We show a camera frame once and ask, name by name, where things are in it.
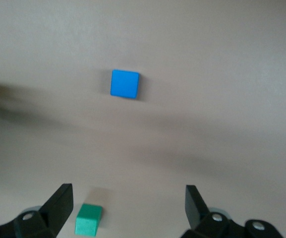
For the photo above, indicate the blue wooden block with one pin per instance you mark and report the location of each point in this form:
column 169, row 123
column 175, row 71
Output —
column 124, row 84

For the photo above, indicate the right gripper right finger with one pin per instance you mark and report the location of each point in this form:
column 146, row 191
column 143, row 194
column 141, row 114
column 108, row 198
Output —
column 197, row 213

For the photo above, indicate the green wooden block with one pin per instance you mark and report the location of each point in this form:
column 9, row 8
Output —
column 87, row 223

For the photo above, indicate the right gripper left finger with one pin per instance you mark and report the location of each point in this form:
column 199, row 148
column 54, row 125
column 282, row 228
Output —
column 56, row 210

